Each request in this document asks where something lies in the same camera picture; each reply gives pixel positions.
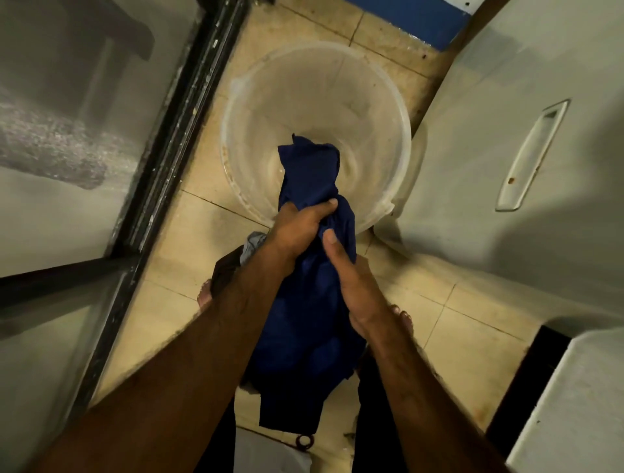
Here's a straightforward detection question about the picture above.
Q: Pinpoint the white appliance box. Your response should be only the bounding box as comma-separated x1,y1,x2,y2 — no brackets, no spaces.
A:
506,328,624,473

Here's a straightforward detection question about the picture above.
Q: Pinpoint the white round container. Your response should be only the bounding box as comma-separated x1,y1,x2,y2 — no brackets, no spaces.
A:
233,425,314,473

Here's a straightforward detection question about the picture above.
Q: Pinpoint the grey cloth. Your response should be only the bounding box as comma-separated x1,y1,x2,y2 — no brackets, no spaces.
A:
238,231,268,266

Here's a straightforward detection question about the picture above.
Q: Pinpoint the white refrigerator door handle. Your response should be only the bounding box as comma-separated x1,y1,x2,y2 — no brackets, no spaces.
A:
495,99,571,212

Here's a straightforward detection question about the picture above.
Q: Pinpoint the person's right hand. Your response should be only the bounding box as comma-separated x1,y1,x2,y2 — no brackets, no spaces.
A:
322,228,395,343

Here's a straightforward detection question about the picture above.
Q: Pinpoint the dark blue cloth garment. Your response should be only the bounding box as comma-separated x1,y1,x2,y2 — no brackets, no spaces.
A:
243,134,367,430

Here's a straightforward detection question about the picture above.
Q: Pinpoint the person's left forearm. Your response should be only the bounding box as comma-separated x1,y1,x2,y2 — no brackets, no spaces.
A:
29,253,299,473

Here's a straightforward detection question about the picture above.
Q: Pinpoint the translucent plastic bucket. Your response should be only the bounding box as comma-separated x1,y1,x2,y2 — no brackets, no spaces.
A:
220,41,413,231

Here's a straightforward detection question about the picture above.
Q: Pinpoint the person's right forearm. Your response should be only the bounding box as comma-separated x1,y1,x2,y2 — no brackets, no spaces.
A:
358,317,513,473

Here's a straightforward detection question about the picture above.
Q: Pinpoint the person's left hand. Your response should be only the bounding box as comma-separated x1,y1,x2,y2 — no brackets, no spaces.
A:
265,197,338,275

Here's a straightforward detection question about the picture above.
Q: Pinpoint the person's right foot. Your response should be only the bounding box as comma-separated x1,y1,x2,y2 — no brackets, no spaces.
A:
390,304,414,338

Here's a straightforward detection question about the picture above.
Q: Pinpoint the black framed glass door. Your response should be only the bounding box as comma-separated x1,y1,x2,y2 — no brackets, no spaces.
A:
0,0,250,473

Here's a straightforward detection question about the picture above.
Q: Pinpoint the blue panel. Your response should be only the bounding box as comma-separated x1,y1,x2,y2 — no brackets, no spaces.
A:
345,0,484,51

